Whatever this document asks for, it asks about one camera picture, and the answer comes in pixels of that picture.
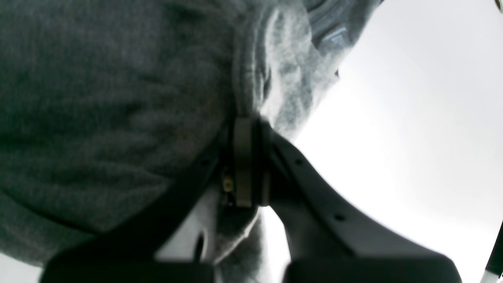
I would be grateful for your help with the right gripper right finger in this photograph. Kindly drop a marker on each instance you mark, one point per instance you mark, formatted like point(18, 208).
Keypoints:
point(331, 241)

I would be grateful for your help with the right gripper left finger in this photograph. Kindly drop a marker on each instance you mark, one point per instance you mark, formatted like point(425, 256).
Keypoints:
point(170, 241)

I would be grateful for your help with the grey t-shirt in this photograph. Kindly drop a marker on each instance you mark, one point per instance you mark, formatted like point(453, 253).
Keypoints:
point(104, 103)

